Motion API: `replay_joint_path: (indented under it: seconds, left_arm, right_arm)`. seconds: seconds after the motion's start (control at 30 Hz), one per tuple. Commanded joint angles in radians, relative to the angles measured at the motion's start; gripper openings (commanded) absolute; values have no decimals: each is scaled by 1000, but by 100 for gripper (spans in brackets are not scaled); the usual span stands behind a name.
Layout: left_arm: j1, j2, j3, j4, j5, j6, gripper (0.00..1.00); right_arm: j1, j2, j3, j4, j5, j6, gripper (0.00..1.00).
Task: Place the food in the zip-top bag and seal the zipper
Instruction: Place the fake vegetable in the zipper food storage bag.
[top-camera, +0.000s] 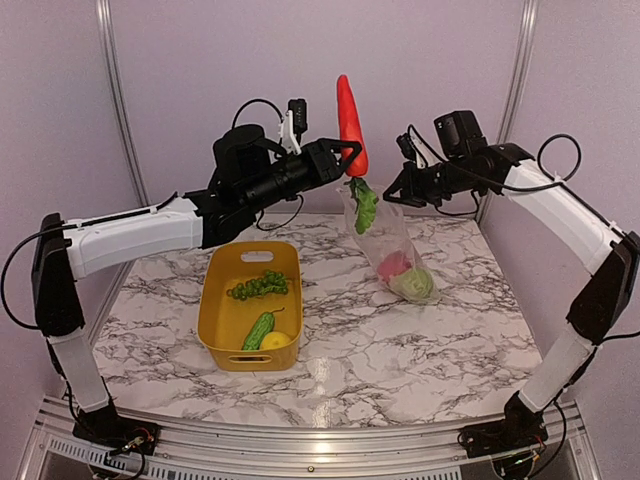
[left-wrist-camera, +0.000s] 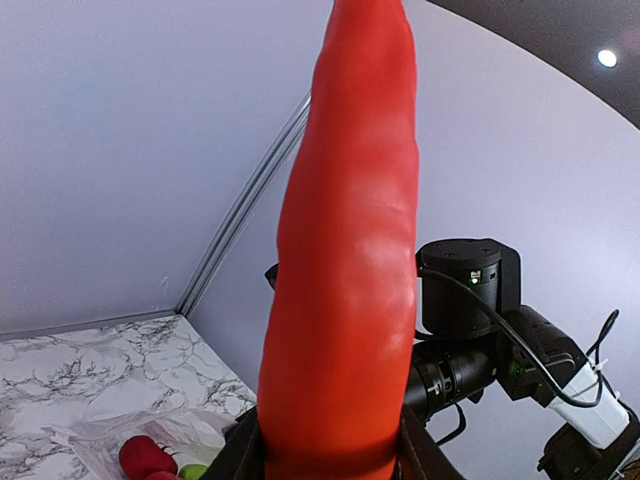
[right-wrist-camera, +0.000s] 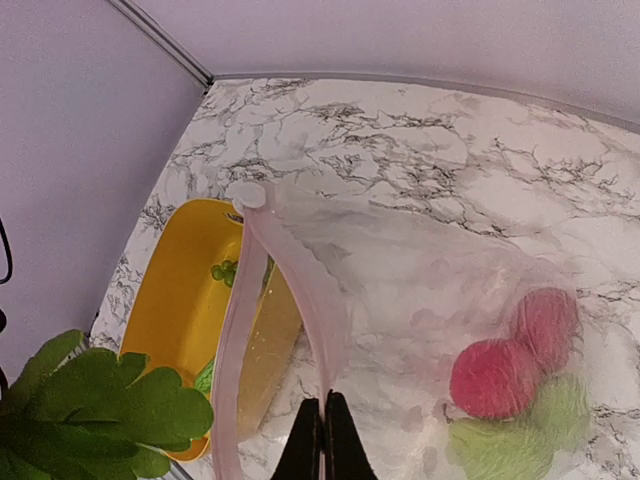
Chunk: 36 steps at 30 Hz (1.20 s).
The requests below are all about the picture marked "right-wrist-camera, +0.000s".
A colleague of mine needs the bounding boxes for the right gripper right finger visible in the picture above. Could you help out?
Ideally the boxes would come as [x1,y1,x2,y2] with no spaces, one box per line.
[324,391,377,480]

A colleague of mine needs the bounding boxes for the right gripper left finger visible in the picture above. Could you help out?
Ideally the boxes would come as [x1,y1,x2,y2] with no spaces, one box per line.
[271,398,323,480]

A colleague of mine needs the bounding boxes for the green toy bitter gourd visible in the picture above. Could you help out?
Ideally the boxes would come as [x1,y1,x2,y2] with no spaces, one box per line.
[194,358,215,396]

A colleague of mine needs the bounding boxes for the clear zip top bag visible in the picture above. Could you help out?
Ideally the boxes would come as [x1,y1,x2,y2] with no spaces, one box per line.
[211,181,589,479]

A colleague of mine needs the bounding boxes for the green toy cabbage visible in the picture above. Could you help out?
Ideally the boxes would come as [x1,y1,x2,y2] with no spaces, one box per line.
[449,373,590,479]

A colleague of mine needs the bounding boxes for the green toy grapes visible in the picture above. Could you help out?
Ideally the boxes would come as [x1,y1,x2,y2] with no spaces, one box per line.
[210,259,239,288]

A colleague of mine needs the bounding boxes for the orange toy carrot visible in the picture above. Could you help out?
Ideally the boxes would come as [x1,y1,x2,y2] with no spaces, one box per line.
[1,330,214,479]

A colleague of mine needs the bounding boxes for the red toy apple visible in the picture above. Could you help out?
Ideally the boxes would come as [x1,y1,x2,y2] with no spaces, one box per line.
[512,287,579,374]

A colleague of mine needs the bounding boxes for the yellow plastic basket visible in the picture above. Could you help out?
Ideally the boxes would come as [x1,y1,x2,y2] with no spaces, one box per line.
[121,199,301,441]

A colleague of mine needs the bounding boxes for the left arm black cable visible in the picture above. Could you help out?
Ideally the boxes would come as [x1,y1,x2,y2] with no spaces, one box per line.
[0,217,12,286]

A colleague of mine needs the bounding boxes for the left aluminium frame post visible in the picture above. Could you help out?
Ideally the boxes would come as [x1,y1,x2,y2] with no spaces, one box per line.
[107,0,214,91]

